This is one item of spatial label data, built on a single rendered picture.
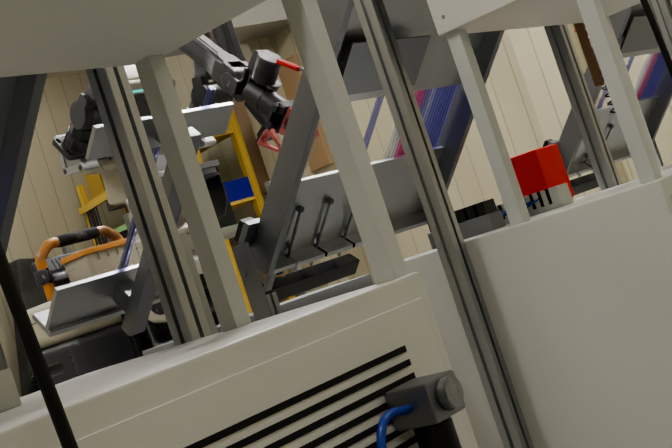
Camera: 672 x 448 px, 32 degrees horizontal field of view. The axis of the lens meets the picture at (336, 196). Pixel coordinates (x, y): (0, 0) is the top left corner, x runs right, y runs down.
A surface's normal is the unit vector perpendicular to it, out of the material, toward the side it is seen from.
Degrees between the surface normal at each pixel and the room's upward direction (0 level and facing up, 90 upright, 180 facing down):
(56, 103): 90
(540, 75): 90
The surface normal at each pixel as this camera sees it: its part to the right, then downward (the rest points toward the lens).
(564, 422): -0.60, 0.15
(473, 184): -0.76, 0.22
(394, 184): 0.75, 0.45
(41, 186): 0.57, -0.23
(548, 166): 0.74, -0.28
